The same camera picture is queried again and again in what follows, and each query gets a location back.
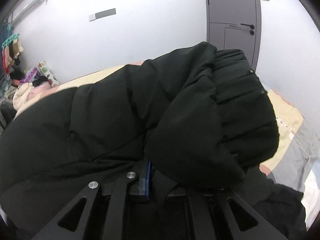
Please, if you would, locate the black puffer jacket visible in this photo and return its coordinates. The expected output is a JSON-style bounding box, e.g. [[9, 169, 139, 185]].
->
[[1, 42, 306, 239]]

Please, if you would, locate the grey bedroom door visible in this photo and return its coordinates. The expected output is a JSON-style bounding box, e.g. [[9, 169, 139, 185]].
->
[[206, 0, 261, 69]]

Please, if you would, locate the dotted rolled mat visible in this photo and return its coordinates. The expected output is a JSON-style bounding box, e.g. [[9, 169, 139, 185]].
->
[[38, 61, 60, 87]]

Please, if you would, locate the green clip sock hanger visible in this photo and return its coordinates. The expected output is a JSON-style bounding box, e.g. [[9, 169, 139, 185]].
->
[[1, 23, 20, 49]]

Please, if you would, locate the grey wall panel switch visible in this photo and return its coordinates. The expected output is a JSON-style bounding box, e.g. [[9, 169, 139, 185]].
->
[[89, 8, 116, 22]]

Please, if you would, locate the white wall air conditioner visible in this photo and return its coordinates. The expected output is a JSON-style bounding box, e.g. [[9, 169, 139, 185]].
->
[[11, 0, 48, 25]]

